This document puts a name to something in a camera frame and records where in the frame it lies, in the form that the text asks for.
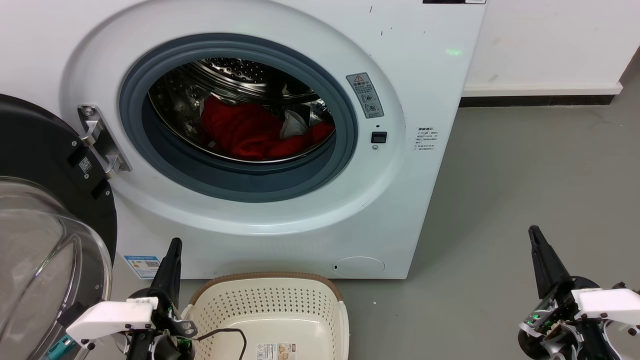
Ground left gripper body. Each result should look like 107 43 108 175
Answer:
66 287 198 360

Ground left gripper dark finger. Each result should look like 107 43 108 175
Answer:
151 238 183 307

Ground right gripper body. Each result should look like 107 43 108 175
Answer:
517 276 640 360

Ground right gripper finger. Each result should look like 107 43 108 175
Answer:
529 226 574 299

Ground red garment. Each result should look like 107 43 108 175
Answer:
200 95 336 162

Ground cream perforated laundry basket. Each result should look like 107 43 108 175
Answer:
181 272 350 360

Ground washing machine glass door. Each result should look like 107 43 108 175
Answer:
0 93 118 360

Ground white cloth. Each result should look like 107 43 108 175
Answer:
279 111 311 141

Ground steel washing machine drum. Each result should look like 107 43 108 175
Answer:
148 57 336 164

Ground blue energy label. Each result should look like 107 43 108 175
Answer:
123 255 162 280

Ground grey rubber door gasket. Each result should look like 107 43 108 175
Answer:
118 33 359 203

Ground white front-load washing machine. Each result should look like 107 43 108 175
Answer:
0 0 488 281

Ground silver metal door hinge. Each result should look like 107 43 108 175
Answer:
77 104 132 180

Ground black baseboard strip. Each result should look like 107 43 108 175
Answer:
459 94 616 108

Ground round white filter cover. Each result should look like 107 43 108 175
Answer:
332 256 386 279

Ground grey warning sticker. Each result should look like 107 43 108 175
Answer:
346 72 385 120

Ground thin black left gripper cable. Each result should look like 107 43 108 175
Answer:
192 327 247 360

